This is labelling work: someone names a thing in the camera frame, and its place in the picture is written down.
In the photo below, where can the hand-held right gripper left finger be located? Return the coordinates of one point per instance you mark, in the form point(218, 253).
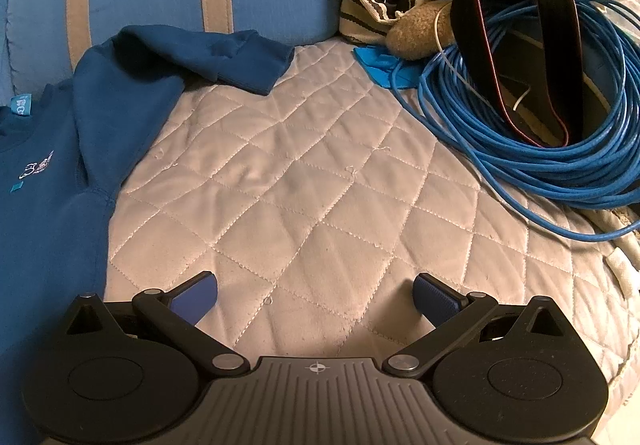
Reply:
point(197, 297)

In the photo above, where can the stained blue pillow, grey stripes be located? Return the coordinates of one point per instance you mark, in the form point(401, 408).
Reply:
point(4, 25)

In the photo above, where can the dark blue sweatshirt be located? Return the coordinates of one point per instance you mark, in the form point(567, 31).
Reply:
point(45, 225)

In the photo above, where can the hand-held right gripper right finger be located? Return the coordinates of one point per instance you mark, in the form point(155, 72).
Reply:
point(435, 297)

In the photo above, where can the turquoise cloth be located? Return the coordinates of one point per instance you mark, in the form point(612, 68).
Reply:
point(380, 67)

